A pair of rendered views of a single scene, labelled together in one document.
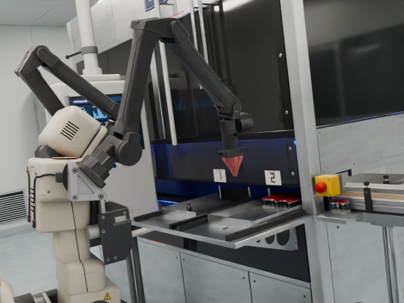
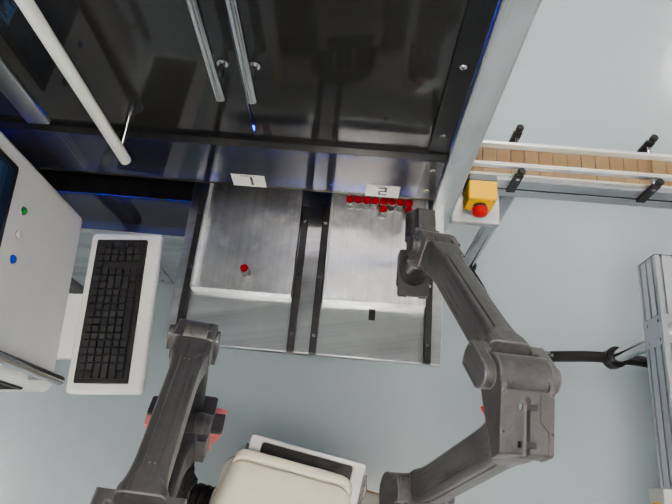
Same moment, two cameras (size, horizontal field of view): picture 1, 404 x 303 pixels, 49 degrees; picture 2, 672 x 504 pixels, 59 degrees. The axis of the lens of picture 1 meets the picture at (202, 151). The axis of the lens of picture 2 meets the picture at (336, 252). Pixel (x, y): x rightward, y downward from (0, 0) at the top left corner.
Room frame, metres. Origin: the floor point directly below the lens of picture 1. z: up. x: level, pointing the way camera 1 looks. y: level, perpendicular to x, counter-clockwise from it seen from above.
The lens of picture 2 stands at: (1.42, 0.32, 2.36)
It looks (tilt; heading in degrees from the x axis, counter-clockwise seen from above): 68 degrees down; 313
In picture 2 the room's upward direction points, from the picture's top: straight up
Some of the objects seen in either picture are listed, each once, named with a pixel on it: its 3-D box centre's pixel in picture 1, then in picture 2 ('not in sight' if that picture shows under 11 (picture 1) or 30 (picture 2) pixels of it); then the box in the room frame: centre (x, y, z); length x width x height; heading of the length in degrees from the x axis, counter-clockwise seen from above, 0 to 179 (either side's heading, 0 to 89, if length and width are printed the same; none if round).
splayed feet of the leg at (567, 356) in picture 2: not in sight; (609, 360); (0.96, -0.74, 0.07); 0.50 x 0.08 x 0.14; 38
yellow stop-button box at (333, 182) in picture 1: (328, 184); (479, 193); (1.63, -0.45, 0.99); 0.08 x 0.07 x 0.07; 128
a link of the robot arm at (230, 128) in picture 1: (229, 127); (418, 257); (1.59, -0.11, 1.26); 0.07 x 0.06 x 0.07; 129
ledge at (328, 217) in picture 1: (342, 215); (475, 201); (1.64, -0.49, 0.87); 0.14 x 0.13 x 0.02; 128
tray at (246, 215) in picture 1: (260, 211); (376, 243); (1.76, -0.20, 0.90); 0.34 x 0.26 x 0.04; 128
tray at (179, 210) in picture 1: (208, 205); (250, 232); (2.03, 0.00, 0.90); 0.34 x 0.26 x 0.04; 128
